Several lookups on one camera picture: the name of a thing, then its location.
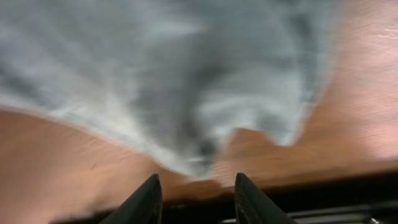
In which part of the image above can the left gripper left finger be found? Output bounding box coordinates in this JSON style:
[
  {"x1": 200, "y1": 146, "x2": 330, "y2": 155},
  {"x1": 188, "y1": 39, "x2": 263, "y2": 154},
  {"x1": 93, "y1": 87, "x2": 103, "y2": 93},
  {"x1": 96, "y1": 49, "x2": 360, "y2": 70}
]
[{"x1": 100, "y1": 174, "x2": 162, "y2": 224}]

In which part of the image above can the light blue t-shirt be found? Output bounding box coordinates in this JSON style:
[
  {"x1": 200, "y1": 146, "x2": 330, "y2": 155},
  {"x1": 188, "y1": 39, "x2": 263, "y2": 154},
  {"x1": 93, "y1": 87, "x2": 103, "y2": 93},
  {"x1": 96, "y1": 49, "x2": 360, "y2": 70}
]
[{"x1": 1, "y1": 0, "x2": 340, "y2": 177}]

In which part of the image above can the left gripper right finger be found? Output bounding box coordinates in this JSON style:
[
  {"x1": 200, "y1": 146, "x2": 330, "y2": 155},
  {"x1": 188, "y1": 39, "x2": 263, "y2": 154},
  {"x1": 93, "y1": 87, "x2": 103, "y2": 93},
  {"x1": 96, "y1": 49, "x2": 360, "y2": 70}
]
[{"x1": 234, "y1": 173, "x2": 297, "y2": 224}]

